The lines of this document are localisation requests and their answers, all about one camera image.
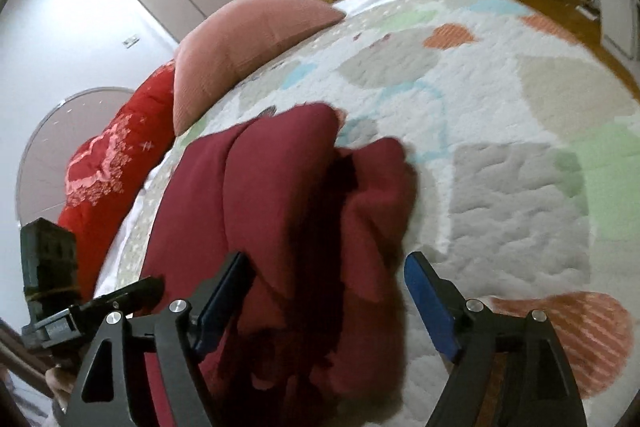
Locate person's left hand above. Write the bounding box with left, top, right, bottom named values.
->
left=44, top=366, right=76, bottom=412

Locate heart patterned quilt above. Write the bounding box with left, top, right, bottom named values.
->
left=111, top=0, right=639, bottom=426

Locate dark red garment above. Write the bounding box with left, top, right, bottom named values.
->
left=143, top=103, right=416, bottom=426

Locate pink corduroy cushion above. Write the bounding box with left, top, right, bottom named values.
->
left=172, top=0, right=345, bottom=135

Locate dark wooden chair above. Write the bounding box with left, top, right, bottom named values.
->
left=1, top=321, right=53, bottom=426

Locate round headboard panel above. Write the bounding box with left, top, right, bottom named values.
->
left=15, top=87, right=134, bottom=225

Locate red floral bolster pillow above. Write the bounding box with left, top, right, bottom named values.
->
left=58, top=62, right=175, bottom=300

